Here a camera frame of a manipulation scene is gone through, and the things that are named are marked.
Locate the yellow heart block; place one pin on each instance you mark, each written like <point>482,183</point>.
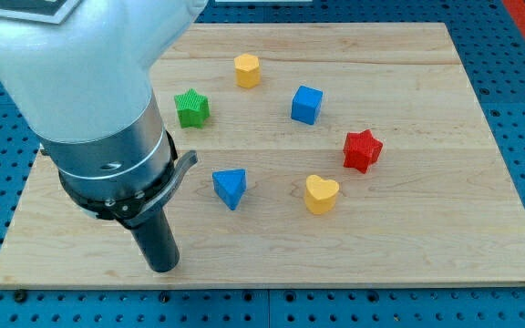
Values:
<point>320,194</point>

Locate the black quick-release clamp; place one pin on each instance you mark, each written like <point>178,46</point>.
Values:
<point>153,193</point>

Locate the black and white marker card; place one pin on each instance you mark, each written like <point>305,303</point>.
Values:
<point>42,11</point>

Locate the red star block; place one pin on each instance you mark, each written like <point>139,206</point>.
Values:
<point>361,150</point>

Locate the blue triangle block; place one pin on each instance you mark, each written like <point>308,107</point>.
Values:
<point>230,186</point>

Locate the yellow hexagon block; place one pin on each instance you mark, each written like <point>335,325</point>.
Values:
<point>247,70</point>

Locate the green star block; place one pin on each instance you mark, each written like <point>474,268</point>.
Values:
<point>192,109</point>

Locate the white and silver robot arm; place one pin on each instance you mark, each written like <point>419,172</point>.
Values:
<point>78,71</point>

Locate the blue cube block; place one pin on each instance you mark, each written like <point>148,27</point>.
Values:
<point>306,104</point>

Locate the wooden board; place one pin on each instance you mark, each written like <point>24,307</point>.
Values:
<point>438,208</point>

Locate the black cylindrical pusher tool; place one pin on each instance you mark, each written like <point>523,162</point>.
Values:
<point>155,239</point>

